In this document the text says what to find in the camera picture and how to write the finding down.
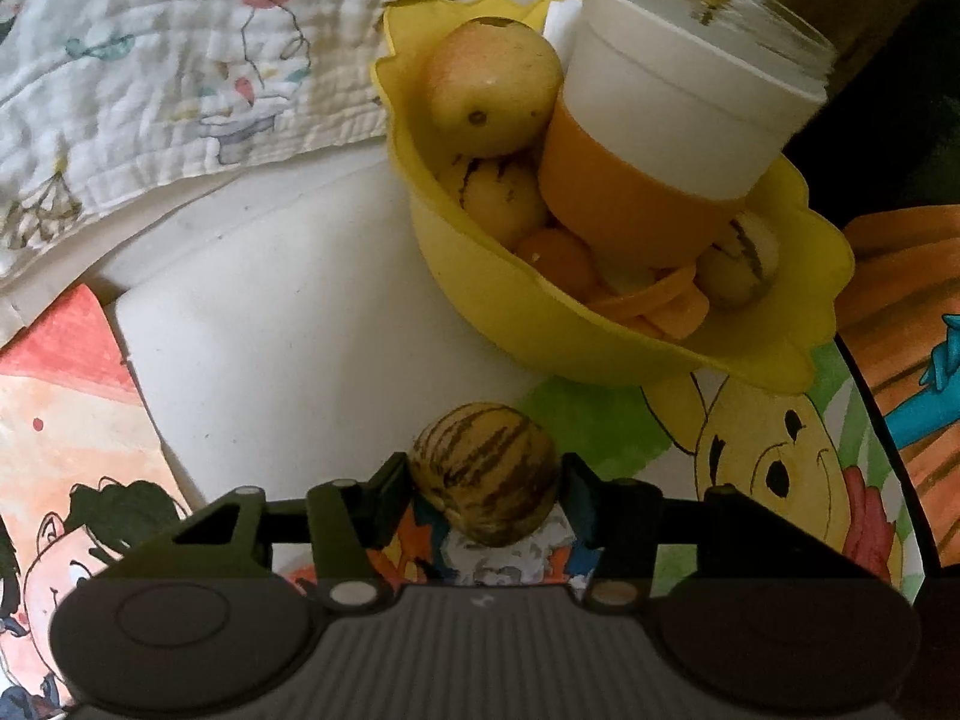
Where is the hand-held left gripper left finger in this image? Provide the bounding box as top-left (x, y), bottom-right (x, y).
top-left (99, 452), bottom-right (412, 614)

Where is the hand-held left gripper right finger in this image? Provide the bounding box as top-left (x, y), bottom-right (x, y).
top-left (559, 452), bottom-right (901, 614)

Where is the brownish striped pepino melon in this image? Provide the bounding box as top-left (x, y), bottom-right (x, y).
top-left (408, 402), bottom-right (561, 548)

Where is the yellow flower-shaped bowl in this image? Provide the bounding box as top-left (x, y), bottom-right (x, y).
top-left (373, 0), bottom-right (856, 392)

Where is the small orange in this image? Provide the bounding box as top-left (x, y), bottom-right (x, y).
top-left (513, 228), bottom-right (599, 299)

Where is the pale striped pepino melon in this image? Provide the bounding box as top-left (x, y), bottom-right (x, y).
top-left (693, 211), bottom-right (782, 309)

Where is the small yellow fruit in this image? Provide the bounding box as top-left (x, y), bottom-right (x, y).
top-left (436, 154), bottom-right (553, 257)

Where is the yellow bear drawing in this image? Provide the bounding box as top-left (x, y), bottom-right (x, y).
top-left (285, 345), bottom-right (932, 610)

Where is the cartoon children drawing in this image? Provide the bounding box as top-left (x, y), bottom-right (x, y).
top-left (0, 283), bottom-right (197, 707)

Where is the white and orange cup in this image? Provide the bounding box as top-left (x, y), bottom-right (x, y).
top-left (538, 0), bottom-right (830, 272)

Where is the orange and blue drawing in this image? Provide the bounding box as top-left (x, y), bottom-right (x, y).
top-left (834, 205), bottom-right (960, 572)

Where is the yellow blushed mango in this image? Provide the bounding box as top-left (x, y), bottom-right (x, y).
top-left (424, 16), bottom-right (565, 159)

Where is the printed quilted blanket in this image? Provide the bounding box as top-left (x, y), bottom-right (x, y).
top-left (0, 0), bottom-right (500, 282)

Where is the clear glass jar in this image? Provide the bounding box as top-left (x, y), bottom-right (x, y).
top-left (598, 0), bottom-right (839, 85)

